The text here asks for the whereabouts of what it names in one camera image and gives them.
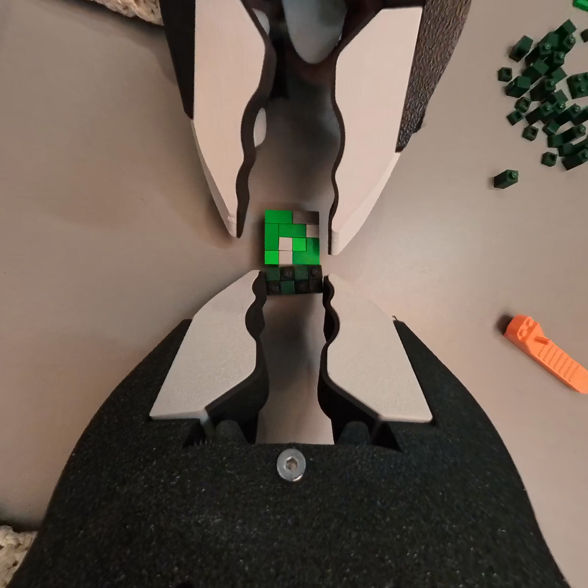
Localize bright green lego tile panel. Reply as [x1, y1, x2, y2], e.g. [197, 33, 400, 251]
[264, 209, 321, 267]

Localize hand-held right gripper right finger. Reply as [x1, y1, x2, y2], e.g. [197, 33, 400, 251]
[317, 273, 433, 423]

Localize dark green lego plate strip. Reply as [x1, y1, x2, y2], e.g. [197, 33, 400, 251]
[264, 266, 324, 297]

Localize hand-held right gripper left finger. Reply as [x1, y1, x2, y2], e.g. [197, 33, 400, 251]
[148, 270, 270, 426]

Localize orange brick separator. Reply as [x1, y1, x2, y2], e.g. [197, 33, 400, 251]
[503, 314, 588, 395]

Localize pile of dark green bricks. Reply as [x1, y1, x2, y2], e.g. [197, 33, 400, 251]
[497, 18, 588, 172]

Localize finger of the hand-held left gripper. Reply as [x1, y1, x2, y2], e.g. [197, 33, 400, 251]
[190, 0, 276, 239]
[327, 6, 423, 256]

